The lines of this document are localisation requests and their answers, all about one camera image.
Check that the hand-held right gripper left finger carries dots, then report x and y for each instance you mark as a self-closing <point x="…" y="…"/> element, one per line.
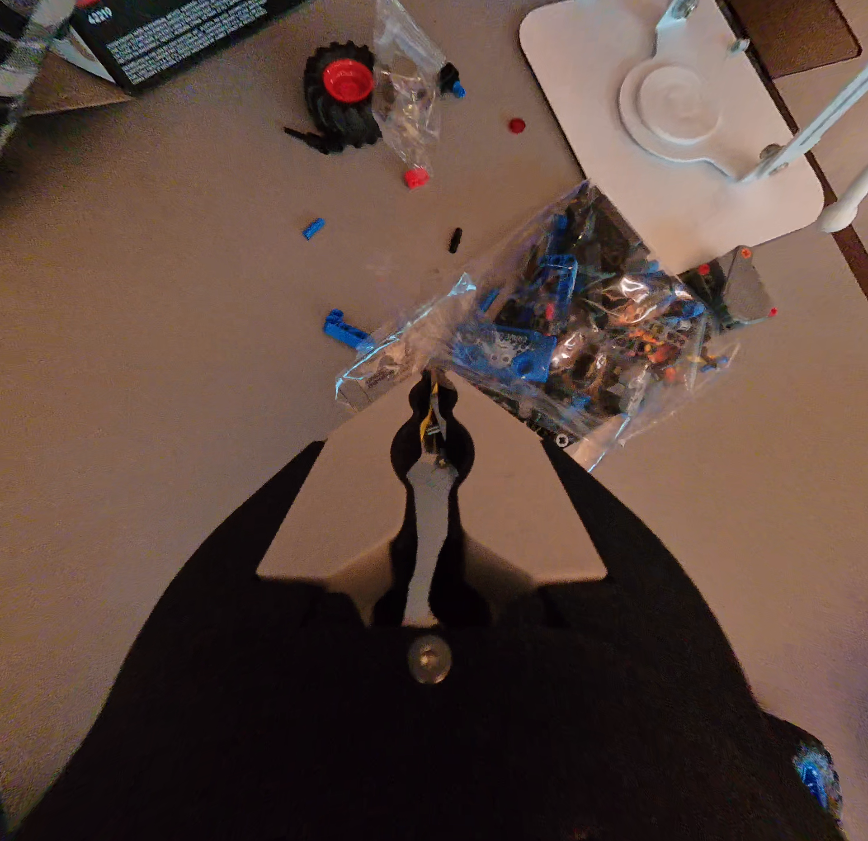
<point x="339" y="508"/>

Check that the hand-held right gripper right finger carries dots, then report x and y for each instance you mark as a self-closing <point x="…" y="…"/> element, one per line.
<point x="529" y="508"/>

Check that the clear bag of toy bricks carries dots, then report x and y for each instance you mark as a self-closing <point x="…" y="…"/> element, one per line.
<point x="610" y="298"/>

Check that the blue pin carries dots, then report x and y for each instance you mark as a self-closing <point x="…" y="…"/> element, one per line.
<point x="313" y="229"/>

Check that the person's left forearm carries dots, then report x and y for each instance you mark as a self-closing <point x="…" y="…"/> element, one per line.
<point x="34" y="34"/>

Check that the grey desk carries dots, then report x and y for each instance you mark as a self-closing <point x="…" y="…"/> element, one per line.
<point x="854" y="7"/>
<point x="169" y="380"/>

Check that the blue angled brick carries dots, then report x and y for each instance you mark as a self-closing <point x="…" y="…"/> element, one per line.
<point x="346" y="329"/>

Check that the red bush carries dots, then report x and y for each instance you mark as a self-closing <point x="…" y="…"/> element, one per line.
<point x="417" y="178"/>

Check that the black tyre blue hub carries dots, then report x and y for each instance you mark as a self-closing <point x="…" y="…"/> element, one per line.
<point x="814" y="773"/>

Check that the small clear bag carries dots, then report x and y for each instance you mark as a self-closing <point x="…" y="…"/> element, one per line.
<point x="407" y="95"/>

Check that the black tyre red hub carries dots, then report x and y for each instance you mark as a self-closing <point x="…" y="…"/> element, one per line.
<point x="347" y="81"/>

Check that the black and blue connector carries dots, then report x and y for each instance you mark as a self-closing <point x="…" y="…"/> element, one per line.
<point x="451" y="80"/>

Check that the black toy set box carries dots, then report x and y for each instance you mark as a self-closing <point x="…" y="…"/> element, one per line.
<point x="203" y="27"/>

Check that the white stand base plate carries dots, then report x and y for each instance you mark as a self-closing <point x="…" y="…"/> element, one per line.
<point x="590" y="95"/>

